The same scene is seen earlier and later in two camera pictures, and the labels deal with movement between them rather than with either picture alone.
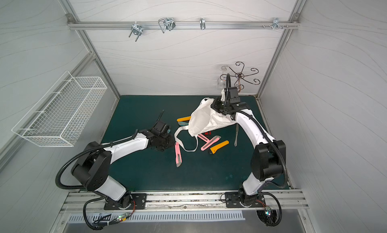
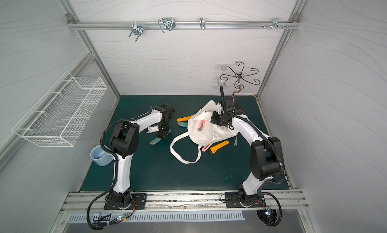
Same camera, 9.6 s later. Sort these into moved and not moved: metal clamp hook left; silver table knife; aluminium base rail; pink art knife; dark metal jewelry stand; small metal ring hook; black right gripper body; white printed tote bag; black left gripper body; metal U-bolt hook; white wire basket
Moved: black right gripper body; pink art knife; white printed tote bag; black left gripper body
Not moved: metal clamp hook left; silver table knife; aluminium base rail; small metal ring hook; white wire basket; dark metal jewelry stand; metal U-bolt hook
